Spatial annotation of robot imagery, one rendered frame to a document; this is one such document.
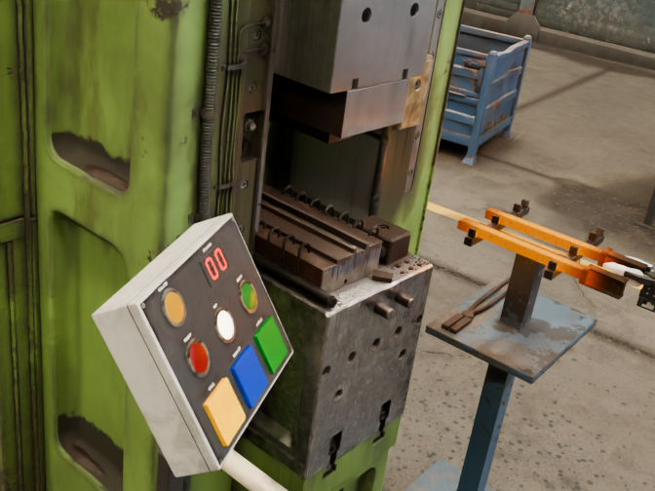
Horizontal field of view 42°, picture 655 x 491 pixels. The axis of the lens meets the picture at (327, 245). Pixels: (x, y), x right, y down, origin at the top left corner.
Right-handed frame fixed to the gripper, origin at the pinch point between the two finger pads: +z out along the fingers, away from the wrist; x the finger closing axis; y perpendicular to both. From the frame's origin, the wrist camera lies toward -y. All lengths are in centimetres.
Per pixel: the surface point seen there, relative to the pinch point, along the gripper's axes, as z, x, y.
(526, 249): 16.3, -13.6, -0.5
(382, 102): 41, -46, -34
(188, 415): 22, -117, -6
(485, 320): 25.1, -5.1, 26.2
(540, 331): 12.4, 0.8, 26.2
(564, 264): 6.8, -13.9, -0.7
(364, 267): 41, -43, 4
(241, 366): 26, -102, -5
